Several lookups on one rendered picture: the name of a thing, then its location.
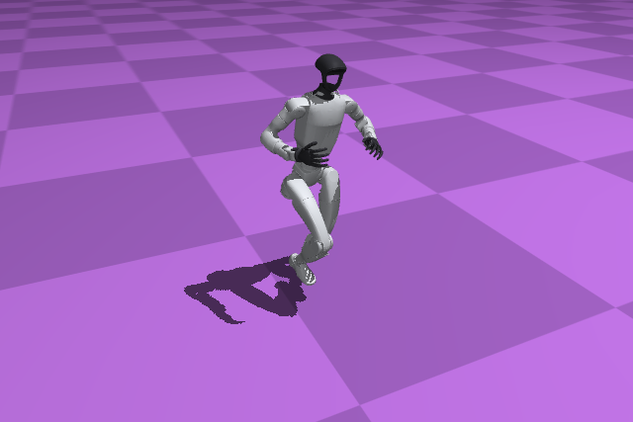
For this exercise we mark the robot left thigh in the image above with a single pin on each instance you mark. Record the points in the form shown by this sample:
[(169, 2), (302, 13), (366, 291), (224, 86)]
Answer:
[(329, 197)]

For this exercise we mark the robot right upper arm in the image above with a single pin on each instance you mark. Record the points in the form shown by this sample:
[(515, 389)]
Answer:
[(293, 109)]

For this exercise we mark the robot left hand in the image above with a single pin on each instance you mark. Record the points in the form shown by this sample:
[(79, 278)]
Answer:
[(372, 143)]

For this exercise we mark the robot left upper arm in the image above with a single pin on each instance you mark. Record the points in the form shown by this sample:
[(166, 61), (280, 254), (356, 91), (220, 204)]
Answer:
[(354, 112)]

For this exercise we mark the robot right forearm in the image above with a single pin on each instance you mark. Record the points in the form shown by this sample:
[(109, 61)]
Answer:
[(277, 146)]

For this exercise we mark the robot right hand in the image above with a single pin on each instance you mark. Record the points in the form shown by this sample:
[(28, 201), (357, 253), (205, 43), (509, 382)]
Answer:
[(307, 155)]

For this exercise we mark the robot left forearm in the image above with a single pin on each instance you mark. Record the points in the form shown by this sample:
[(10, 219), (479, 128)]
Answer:
[(368, 130)]

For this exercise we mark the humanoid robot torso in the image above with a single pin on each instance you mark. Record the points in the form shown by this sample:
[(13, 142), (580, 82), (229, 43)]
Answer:
[(321, 122)]

